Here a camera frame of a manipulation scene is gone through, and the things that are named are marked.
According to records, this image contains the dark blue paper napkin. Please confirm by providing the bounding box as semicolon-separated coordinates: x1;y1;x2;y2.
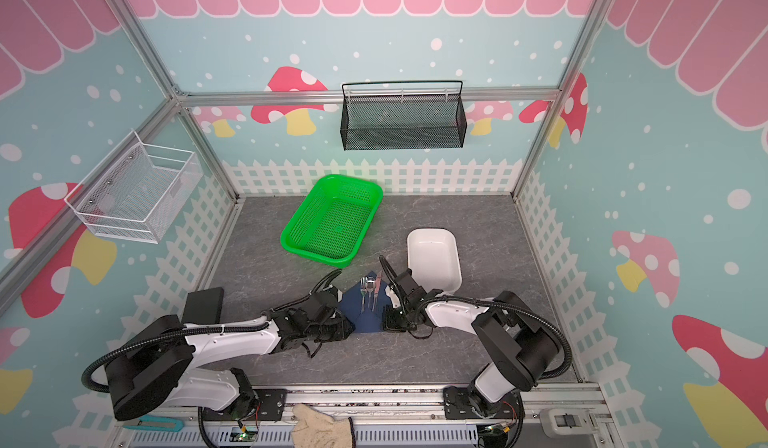
339;271;392;334

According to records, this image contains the white plastic tub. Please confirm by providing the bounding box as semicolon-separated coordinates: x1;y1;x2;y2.
407;228;462;295

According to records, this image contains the green plastic basket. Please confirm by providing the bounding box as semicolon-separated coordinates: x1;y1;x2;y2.
280;174;384;269

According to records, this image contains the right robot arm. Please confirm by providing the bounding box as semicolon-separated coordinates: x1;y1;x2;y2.
381;259;573;419

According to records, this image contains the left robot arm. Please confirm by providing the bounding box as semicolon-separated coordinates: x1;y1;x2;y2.
81;289;355;421

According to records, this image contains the beige work glove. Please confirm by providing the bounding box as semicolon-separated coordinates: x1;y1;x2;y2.
292;404;356;448

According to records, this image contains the black flat pad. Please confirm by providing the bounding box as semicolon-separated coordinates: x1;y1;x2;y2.
181;287;224;325

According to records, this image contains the grey latch plate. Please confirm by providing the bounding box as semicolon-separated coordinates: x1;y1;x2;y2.
539;408;597;439

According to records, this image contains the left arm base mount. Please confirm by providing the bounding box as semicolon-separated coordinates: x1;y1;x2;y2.
203;388;288;422

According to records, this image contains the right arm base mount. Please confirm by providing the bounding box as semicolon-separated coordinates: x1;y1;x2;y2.
442;386;525;420

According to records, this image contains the teal handled tool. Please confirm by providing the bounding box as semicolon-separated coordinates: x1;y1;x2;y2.
122;415;184;432

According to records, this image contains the black mesh wall basket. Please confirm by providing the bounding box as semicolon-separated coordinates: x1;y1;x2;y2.
340;80;468;151

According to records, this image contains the white wire wall basket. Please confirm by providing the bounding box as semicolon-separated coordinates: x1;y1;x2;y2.
64;132;203;244

